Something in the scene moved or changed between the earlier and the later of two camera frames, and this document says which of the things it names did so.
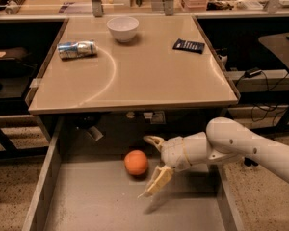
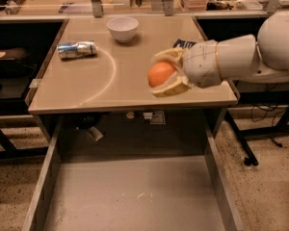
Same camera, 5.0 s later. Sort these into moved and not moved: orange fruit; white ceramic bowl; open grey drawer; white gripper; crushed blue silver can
Moved: orange fruit; white gripper
Not moved: white ceramic bowl; open grey drawer; crushed blue silver can
